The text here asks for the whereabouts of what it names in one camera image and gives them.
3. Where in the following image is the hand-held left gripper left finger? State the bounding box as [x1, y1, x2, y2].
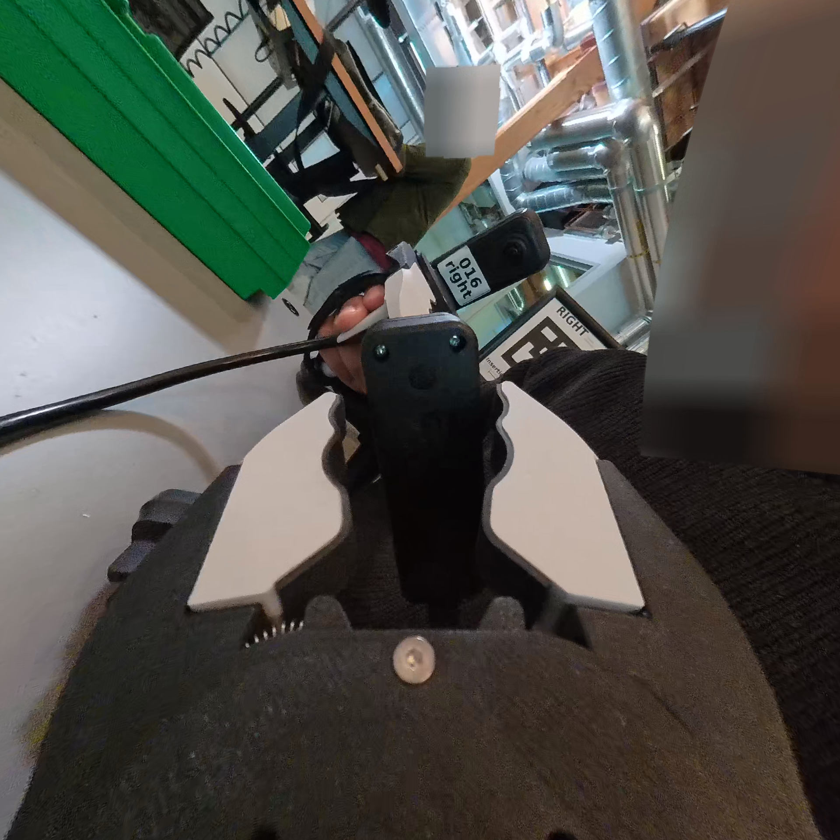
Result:
[185, 392, 353, 614]

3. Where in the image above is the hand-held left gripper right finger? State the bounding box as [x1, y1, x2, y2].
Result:
[482, 382, 647, 634]

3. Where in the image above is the black power strip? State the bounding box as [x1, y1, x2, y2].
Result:
[360, 314, 480, 608]

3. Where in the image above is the black extension cord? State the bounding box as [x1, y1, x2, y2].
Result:
[0, 335, 345, 447]

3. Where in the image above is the person's right forearm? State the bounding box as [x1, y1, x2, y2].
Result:
[482, 346, 647, 473]

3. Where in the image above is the wood-edged standing desk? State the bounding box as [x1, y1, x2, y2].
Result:
[289, 0, 404, 175]

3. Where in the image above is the person's right hand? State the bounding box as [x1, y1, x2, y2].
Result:
[320, 290, 388, 395]

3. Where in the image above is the silver pipe cluster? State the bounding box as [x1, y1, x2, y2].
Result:
[499, 0, 680, 342]

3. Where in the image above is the green plastic bin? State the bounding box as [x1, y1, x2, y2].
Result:
[0, 0, 311, 301]

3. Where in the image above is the coiled black cable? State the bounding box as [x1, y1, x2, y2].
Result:
[182, 10, 253, 76]

